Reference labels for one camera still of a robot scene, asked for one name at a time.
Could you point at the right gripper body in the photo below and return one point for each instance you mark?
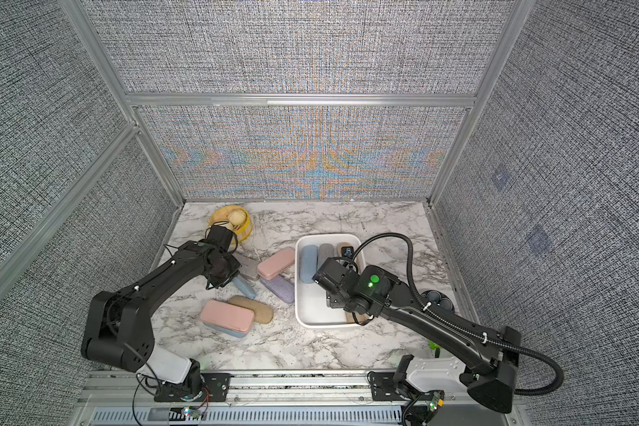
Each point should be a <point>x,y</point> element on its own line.
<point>333,303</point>

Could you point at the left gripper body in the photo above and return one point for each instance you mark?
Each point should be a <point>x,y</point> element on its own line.
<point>229,268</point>

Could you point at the blue fabric glasses case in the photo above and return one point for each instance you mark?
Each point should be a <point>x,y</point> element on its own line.
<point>221,331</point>
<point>245,287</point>

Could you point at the light blue glasses case back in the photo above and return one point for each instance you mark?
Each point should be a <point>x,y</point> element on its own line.
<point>308,263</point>

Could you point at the purple fabric glasses case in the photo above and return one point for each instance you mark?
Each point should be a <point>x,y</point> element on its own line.
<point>281,287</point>

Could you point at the tan fabric glasses case front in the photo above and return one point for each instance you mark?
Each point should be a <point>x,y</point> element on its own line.
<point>356,319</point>

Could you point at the grey fabric glasses case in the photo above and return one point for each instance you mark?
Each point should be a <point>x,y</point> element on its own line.
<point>325,251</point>

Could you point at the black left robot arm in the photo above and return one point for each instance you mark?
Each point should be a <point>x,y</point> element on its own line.
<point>119,331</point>

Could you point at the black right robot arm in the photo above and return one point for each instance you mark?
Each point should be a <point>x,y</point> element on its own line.
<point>491,372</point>

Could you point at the pink hard glasses case lower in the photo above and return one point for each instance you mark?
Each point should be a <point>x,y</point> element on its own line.
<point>230,319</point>

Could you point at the pink hard glasses case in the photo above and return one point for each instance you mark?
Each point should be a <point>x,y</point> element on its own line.
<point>276,264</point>
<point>230,319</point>

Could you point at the tan fabric glasses case middle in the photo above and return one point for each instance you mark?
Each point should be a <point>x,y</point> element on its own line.
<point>263,313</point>

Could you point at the pink hard glasses case upper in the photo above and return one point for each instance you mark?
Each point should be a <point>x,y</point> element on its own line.
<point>276,264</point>

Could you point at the yellow bamboo steamer basket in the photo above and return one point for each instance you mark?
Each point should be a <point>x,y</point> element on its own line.
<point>219,217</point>

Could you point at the bun right in steamer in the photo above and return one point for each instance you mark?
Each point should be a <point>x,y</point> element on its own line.
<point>237,217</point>

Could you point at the green snack packet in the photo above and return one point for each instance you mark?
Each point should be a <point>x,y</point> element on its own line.
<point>436,349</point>

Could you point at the aluminium mounting rail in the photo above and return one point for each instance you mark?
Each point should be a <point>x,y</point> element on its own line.
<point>246,397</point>

